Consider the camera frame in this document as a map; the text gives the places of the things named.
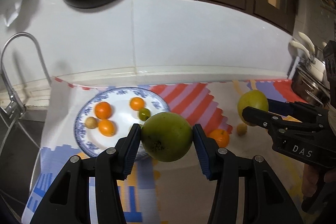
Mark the person's right hand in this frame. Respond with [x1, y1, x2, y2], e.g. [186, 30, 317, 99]
[303, 165, 336, 197]

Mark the blue patterned white plate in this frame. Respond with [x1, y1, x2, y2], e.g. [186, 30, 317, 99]
[74, 87, 170, 161]

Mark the yellowish green apple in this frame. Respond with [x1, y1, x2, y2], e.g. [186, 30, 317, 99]
[237, 90, 269, 127]

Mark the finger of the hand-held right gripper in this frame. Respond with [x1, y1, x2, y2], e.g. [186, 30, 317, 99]
[267, 98, 325, 122]
[242, 106, 329, 137]

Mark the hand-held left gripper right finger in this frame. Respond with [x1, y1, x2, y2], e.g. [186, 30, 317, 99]
[192, 124, 301, 224]

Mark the thin gooseneck faucet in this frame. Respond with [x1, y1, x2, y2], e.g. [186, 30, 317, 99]
[0, 33, 52, 88]

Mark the orange with stem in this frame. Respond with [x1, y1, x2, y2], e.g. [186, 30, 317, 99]
[209, 129, 230, 148]

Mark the green tomato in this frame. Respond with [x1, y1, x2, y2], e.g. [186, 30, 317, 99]
[138, 108, 151, 121]

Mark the steel pot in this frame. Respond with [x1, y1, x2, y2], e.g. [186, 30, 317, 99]
[291, 67, 331, 107]

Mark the white handle utensil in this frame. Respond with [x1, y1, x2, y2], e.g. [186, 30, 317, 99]
[289, 40, 313, 62]
[298, 31, 315, 54]

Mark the steel kitchen sink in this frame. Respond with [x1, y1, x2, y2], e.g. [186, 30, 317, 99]
[0, 106, 48, 203]

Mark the colourful patterned tablecloth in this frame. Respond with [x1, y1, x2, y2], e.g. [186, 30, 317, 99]
[21, 76, 315, 224]

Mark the large orange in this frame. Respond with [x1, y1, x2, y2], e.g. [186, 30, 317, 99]
[95, 101, 113, 120]

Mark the large green apple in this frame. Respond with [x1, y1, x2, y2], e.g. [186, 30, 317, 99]
[141, 112, 194, 162]

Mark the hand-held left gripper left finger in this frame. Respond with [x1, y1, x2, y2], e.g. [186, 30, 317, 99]
[29, 123, 142, 224]

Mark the small orange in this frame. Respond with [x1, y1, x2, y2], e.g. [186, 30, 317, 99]
[130, 97, 145, 111]

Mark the medium orange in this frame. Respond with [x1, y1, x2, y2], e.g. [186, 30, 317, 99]
[98, 119, 116, 137]

